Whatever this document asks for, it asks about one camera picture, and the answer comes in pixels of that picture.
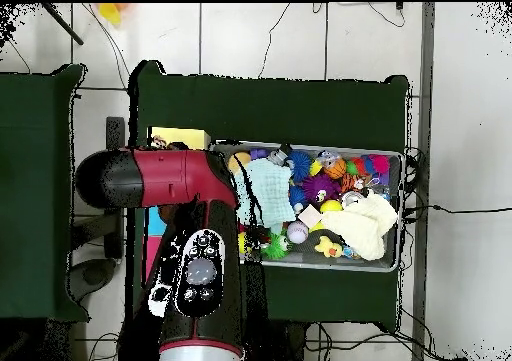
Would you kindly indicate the shallow clear mesh bin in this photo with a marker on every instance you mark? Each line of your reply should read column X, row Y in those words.
column 376, row 263

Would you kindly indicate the yellow rubber duck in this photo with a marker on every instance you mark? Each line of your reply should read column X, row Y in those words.
column 328, row 246

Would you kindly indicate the peach orange ball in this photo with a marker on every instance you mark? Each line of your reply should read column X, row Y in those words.
column 238, row 162

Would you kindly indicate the green cloth side table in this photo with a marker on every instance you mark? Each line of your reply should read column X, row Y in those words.
column 36, row 193

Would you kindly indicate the wooden box with three holes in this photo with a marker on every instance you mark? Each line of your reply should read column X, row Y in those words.
column 180, row 135

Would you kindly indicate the black rod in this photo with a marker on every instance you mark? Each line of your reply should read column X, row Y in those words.
column 62, row 23

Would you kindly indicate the grey metal beam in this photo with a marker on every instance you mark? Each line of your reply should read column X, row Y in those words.
column 424, row 97

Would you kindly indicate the multicolour cartoon print cloth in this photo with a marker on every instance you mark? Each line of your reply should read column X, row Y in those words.
column 160, row 142

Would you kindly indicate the yellow ball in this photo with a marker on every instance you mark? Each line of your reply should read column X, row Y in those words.
column 330, row 206

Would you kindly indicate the yellow floor object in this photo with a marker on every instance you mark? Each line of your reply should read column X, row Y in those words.
column 110, row 13

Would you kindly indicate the cream yellow cloth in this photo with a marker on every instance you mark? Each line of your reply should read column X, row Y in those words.
column 364, row 223

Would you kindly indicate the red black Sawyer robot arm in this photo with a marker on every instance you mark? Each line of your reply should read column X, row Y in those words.
column 180, row 177

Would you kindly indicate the mint green cloth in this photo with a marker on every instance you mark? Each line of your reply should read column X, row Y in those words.
column 272, row 189

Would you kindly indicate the pink spiky ball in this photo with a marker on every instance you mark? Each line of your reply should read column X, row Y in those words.
column 380, row 165

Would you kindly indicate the white toy baseball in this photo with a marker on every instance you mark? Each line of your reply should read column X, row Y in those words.
column 298, row 232

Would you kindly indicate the green spiky ball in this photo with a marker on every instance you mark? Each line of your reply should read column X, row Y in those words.
column 277, row 246

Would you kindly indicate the black chair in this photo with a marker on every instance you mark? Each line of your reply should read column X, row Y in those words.
column 114, row 225

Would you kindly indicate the orange toy basketball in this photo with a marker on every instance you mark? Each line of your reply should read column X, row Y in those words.
column 336, row 169

